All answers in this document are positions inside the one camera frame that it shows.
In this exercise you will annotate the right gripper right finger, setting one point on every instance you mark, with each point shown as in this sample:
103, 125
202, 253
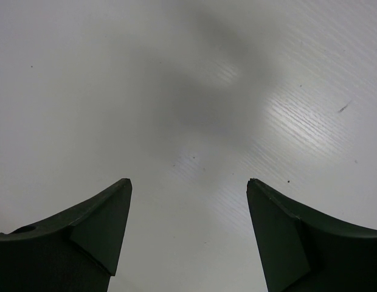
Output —
302, 249

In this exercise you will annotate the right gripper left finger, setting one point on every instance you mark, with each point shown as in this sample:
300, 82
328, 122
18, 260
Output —
77, 249

